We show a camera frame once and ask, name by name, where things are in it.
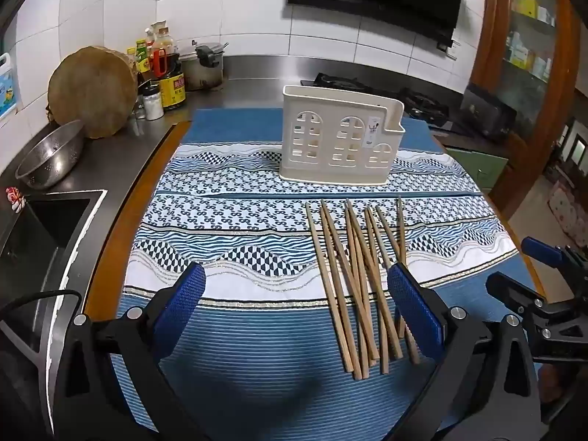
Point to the steel colander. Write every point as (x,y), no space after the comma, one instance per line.
(50,156)

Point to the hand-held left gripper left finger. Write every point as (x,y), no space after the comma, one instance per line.
(183,303)

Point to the white shaker with black lid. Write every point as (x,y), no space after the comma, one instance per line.
(153,105)

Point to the white blue detergent bottle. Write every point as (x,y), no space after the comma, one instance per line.
(7,87)

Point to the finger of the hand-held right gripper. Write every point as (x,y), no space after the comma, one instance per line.
(540,247)
(505,291)

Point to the blue patterned tablecloth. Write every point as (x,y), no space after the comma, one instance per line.
(239,220)

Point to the pile of wooden chopsticks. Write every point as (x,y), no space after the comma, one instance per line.
(359,303)

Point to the black box appliance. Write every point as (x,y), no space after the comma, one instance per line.
(487,112)

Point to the green bottle with yellow cap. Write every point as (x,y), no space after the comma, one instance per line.
(143,59)

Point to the red and white scrubber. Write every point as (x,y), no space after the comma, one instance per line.
(14,198)

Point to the white wall socket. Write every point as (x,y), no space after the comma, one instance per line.
(451,48)

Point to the black gas stove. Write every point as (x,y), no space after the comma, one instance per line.
(413,101)

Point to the green cabinet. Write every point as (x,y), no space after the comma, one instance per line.
(477,165)

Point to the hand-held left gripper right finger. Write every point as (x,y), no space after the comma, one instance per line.
(409,303)

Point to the steel pressure cooker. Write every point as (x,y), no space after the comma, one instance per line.
(202,73)

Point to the white plastic utensil holder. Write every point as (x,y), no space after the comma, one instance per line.
(328,170)

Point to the black kitchen sink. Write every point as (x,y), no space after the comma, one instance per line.
(36,239)

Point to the round wooden chopping board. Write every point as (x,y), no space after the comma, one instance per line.
(92,92)

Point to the clear snack bag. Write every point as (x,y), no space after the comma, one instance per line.
(160,30)

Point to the wooden glass door cabinet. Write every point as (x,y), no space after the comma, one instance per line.
(491,9)

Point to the person's right hand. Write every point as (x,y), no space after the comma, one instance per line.
(553,383)

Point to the large soy sauce bottle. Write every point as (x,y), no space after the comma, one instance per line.
(172,87)

